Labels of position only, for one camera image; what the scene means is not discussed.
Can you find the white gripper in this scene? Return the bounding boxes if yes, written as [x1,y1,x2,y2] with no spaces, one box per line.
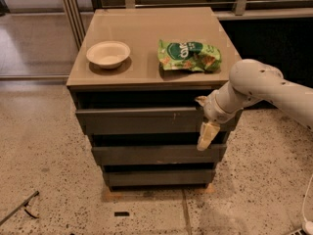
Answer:
[195,90,243,151]

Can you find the grey metal rod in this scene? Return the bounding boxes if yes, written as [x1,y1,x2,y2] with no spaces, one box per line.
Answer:
[0,191,39,226]

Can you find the wooden pallet under cabinet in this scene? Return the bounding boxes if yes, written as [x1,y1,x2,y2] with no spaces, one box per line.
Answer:
[102,183,216,202]

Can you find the green chip bag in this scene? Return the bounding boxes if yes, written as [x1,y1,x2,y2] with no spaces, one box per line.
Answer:
[157,40,222,72]

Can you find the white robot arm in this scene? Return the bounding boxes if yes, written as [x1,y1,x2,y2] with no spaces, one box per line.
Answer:
[196,59,313,151]

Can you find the grey top drawer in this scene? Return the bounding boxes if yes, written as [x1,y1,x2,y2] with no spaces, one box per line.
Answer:
[75,105,245,136]

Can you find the grey bottom drawer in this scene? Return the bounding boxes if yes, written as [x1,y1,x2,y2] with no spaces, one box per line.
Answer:
[104,169,215,187]

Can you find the grey middle drawer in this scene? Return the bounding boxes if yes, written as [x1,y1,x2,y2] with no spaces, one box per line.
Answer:
[92,144,226,165]

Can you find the white cable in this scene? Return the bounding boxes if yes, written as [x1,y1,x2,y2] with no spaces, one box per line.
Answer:
[300,173,313,235]

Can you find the grey drawer cabinet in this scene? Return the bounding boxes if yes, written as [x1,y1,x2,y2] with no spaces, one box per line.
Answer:
[66,6,254,192]

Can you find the grey drawer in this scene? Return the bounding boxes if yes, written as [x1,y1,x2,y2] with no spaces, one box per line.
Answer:
[104,169,215,187]
[75,105,245,136]
[92,144,226,165]

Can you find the white paper bowl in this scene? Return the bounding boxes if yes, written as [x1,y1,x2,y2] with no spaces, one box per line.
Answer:
[86,41,130,70]

